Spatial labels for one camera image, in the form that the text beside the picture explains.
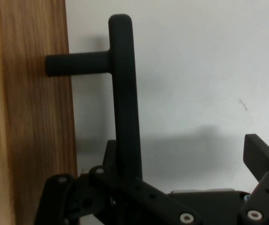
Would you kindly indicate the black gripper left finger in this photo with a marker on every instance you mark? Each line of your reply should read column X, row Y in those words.
column 115, row 197

